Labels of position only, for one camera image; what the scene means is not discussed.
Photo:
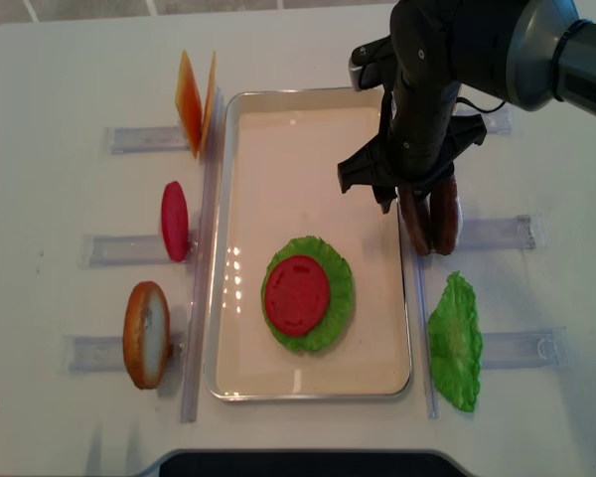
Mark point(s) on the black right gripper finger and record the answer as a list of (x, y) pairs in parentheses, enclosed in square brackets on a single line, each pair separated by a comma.
[(421, 192)]

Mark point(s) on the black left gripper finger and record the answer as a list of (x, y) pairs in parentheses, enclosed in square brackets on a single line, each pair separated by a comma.
[(384, 197)]

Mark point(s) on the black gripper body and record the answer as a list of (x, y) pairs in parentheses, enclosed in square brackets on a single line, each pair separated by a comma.
[(417, 142)]

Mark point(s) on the brown meat patty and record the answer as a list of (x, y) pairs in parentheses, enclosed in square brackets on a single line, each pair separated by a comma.
[(415, 214), (445, 216)]

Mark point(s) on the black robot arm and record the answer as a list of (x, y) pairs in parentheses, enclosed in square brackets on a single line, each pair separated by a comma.
[(524, 53)]

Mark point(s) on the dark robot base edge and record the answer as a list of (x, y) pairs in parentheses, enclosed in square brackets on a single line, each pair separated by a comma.
[(307, 463)]

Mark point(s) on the green lettuce leaf on tray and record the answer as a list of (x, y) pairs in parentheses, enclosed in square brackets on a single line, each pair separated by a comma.
[(341, 304)]

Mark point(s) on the red tomato slice on tray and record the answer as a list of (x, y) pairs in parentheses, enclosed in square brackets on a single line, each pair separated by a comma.
[(296, 295)]

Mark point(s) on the green lettuce leaf standing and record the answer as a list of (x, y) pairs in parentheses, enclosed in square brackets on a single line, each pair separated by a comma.
[(456, 344)]

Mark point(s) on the orange cheese slice right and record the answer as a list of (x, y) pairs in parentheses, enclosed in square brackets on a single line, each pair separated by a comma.
[(209, 104)]

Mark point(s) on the orange cheese slice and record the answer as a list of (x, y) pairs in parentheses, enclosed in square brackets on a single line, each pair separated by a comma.
[(209, 104), (188, 103)]

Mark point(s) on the red tomato slice standing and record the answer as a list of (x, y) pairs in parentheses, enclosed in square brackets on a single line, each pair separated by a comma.
[(175, 222)]

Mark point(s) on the orange cheese slice left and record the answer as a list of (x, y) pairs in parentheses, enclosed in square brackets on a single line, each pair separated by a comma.
[(188, 103)]

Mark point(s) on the white rectangular tray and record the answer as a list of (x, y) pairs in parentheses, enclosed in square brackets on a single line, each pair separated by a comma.
[(279, 182)]

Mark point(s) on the clear acrylic rack right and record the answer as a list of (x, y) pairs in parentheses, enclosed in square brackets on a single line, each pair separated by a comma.
[(435, 285)]

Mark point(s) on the clear acrylic rack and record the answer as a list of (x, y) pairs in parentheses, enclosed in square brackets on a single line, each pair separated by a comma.
[(435, 285), (104, 354)]

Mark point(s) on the clear acrylic rack left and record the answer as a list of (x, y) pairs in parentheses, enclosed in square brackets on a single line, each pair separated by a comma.
[(104, 354)]

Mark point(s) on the bun slice standing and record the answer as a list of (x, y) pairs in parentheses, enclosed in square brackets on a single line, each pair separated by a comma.
[(146, 335)]

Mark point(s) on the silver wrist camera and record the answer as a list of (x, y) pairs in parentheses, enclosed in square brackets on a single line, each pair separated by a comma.
[(373, 64)]

